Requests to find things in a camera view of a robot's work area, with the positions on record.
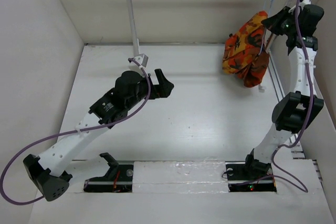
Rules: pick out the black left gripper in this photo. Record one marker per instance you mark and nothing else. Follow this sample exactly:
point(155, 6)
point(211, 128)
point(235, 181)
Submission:
point(165, 86)

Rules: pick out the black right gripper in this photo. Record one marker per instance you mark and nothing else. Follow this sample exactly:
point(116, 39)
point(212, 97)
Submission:
point(272, 23)

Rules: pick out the blue wire hanger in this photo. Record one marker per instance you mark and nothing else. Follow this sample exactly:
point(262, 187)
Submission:
point(268, 11)

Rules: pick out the orange camouflage trousers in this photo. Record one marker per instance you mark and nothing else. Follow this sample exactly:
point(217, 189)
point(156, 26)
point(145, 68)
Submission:
point(244, 53)

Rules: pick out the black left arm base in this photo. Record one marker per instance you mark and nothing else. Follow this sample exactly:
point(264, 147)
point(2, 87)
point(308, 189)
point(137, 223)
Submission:
point(116, 180)

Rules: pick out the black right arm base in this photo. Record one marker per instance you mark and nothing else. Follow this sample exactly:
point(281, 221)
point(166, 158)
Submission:
point(241, 179)

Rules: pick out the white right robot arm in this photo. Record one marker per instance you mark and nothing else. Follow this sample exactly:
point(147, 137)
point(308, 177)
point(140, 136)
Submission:
point(300, 106)

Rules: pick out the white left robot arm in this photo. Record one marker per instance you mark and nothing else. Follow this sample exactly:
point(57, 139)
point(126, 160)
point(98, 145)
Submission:
point(48, 170)

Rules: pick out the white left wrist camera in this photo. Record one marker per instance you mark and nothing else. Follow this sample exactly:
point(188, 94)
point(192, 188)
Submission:
point(141, 59)

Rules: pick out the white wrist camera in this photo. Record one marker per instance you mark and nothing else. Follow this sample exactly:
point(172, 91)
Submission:
point(303, 3)
point(141, 59)

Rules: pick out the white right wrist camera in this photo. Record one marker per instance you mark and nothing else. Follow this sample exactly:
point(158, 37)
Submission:
point(303, 3)

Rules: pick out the aluminium side rail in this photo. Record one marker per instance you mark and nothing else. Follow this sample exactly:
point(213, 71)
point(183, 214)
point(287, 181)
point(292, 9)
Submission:
point(275, 79)

